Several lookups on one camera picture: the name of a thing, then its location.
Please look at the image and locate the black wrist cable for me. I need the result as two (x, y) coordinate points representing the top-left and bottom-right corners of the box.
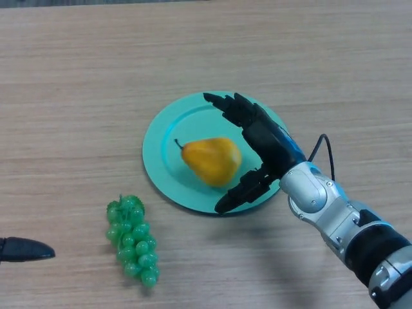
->
(307, 133), (337, 182)

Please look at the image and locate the yellow pear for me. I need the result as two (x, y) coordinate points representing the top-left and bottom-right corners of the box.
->
(173, 137), (243, 189)

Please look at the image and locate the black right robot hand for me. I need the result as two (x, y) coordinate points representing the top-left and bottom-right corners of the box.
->
(202, 92), (307, 215)

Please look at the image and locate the green grape bunch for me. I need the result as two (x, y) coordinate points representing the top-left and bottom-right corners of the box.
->
(106, 194), (161, 289)

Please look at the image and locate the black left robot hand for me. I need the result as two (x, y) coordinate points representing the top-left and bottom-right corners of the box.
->
(0, 236), (56, 263)

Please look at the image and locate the green round plate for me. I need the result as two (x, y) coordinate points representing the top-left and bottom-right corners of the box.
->
(142, 91), (290, 216)

